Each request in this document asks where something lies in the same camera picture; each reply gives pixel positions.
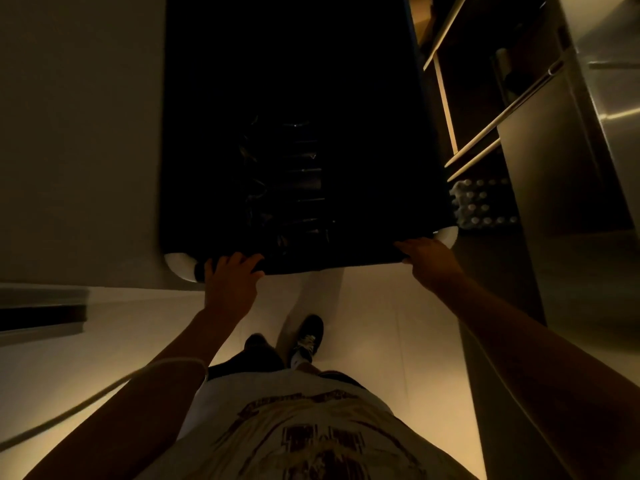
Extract person's right hand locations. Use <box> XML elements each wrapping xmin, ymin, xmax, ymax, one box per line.
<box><xmin>394</xmin><ymin>237</ymin><xmax>467</xmax><ymax>296</ymax></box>

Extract person's left hand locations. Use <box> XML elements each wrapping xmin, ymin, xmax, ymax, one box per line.
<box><xmin>202</xmin><ymin>252</ymin><xmax>266</xmax><ymax>321</ymax></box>

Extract large black cart bin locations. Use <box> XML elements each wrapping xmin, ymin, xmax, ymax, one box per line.
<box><xmin>159</xmin><ymin>0</ymin><xmax>459</xmax><ymax>284</ymax></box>

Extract person's left forearm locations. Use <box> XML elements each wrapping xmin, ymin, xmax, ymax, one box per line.
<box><xmin>22</xmin><ymin>306</ymin><xmax>246</xmax><ymax>480</ymax></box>

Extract person's right forearm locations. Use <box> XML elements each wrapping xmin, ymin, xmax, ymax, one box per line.
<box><xmin>434</xmin><ymin>275</ymin><xmax>640</xmax><ymax>480</ymax></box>

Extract pack of water bottles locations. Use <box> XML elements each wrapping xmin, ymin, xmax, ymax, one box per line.
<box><xmin>448</xmin><ymin>177</ymin><xmax>522</xmax><ymax>231</ymax></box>

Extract black bags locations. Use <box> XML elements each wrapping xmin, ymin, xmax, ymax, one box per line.
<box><xmin>239</xmin><ymin>114</ymin><xmax>337</xmax><ymax>248</ymax></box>

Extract black shorts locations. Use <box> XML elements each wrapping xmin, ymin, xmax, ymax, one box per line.
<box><xmin>207</xmin><ymin>334</ymin><xmax>367</xmax><ymax>390</ymax></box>

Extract black sneaker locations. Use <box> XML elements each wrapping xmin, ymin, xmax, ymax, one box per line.
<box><xmin>289</xmin><ymin>315</ymin><xmax>325</xmax><ymax>371</ymax></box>

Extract white printed t-shirt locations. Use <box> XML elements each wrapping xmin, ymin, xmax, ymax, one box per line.
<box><xmin>134</xmin><ymin>369</ymin><xmax>482</xmax><ymax>480</ymax></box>

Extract stainless steel cabinet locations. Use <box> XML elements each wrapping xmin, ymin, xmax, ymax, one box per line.
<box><xmin>495</xmin><ymin>0</ymin><xmax>640</xmax><ymax>345</ymax></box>

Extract white cable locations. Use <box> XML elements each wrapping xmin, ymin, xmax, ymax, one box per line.
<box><xmin>0</xmin><ymin>357</ymin><xmax>209</xmax><ymax>453</ymax></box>

